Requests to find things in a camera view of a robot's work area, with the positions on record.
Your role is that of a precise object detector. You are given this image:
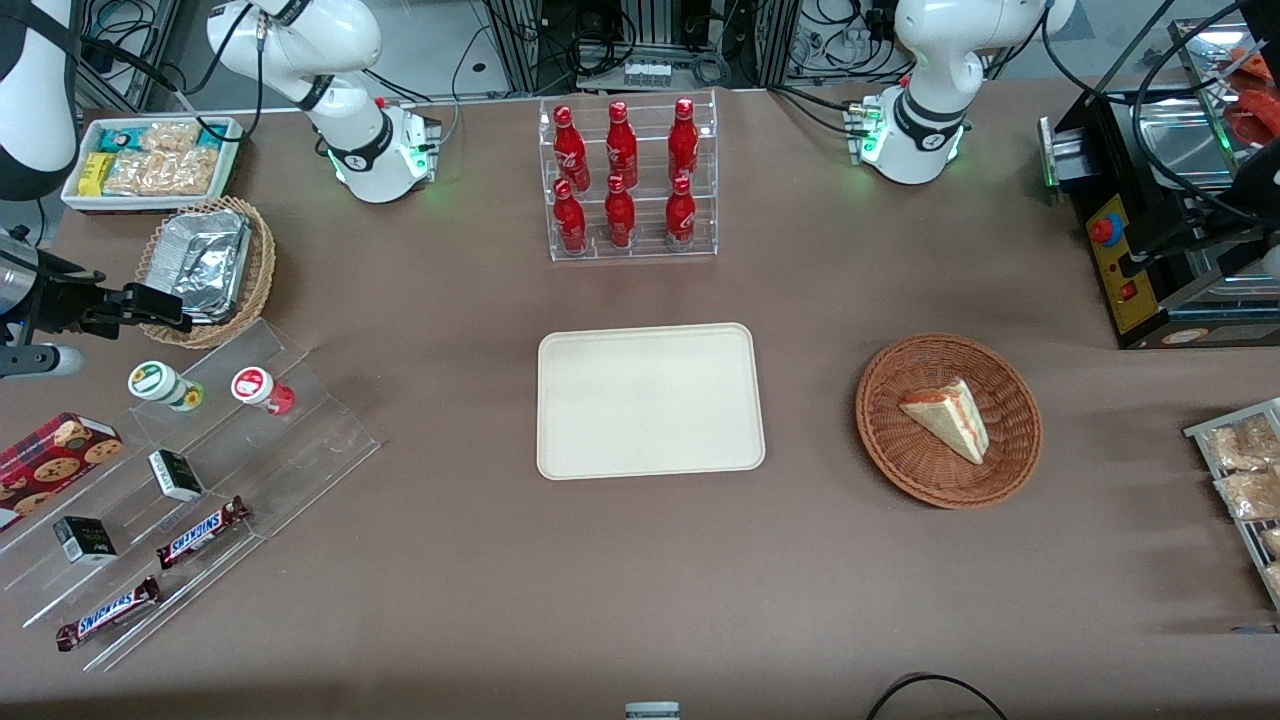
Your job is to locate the brown round wicker basket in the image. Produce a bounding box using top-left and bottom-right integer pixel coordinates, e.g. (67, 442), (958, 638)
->
(854, 332), (1044, 511)

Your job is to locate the small black box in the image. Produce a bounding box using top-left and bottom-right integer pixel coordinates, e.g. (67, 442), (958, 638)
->
(52, 515), (119, 565)
(147, 449), (205, 503)

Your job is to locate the large clear cracker bag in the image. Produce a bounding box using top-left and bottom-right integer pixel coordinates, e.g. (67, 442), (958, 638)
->
(104, 147), (219, 198)

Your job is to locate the silver foil packet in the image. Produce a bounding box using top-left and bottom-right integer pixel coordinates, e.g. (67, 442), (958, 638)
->
(172, 290), (247, 325)
(156, 210), (252, 313)

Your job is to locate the cream plastic tray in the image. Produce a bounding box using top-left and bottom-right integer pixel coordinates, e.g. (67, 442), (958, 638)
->
(536, 321), (767, 482)

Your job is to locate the black toaster machine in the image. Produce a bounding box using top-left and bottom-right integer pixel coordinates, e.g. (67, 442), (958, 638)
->
(1038, 18), (1280, 351)

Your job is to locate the yellow snack packet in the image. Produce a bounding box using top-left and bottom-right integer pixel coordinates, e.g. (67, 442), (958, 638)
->
(77, 151), (117, 199)

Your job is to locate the small clear cracker bag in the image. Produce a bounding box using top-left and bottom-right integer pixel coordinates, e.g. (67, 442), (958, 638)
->
(139, 121), (202, 153)

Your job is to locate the red lid yogurt cup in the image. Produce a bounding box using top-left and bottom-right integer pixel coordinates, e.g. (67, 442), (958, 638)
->
(230, 366), (297, 417)

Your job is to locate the black looped cable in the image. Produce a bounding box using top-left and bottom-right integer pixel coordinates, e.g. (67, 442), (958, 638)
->
(864, 672), (1012, 720)

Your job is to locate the red cola bottle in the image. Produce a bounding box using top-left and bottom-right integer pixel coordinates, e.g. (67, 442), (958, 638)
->
(664, 175), (698, 247)
(552, 104), (592, 193)
(604, 100), (640, 187)
(604, 174), (637, 249)
(552, 178), (589, 254)
(667, 97), (700, 185)

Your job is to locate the clear acrylic bottle rack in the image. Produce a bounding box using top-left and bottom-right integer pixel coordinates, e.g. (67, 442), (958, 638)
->
(537, 87), (720, 264)

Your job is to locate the wrapped triangle sandwich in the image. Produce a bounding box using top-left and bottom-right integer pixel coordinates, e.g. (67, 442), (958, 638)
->
(897, 376), (992, 467)

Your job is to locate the green lid yogurt cup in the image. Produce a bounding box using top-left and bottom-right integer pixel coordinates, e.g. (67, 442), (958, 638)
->
(127, 360), (205, 413)

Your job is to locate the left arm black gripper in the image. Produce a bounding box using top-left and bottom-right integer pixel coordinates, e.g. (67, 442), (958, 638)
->
(1124, 148), (1280, 285)

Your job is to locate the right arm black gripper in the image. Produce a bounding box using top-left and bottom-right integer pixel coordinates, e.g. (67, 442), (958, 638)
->
(0, 230), (194, 343)

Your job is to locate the Snickers chocolate bar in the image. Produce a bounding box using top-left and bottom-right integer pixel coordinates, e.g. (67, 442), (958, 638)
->
(154, 496), (252, 572)
(54, 576), (162, 653)

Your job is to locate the white plastic bin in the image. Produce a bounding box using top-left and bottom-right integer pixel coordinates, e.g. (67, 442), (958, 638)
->
(60, 115), (247, 217)

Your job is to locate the tray of wrapped snacks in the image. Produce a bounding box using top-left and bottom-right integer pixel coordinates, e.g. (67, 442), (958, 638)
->
(1184, 397), (1280, 613)

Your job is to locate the red cookie box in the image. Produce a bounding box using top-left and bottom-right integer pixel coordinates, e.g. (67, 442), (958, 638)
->
(0, 411), (127, 533)

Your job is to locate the clear acrylic stepped stand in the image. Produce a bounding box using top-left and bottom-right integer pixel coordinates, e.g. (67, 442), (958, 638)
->
(0, 318), (382, 673)

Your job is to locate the red orange hot food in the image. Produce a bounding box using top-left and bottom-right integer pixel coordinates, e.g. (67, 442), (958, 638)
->
(1224, 48), (1280, 146)

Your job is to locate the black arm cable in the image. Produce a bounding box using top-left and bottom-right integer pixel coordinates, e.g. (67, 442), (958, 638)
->
(78, 0), (267, 147)
(1040, 0), (1246, 226)

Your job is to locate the light tan wicker basket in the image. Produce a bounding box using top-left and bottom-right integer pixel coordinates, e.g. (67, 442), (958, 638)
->
(134, 196), (277, 350)

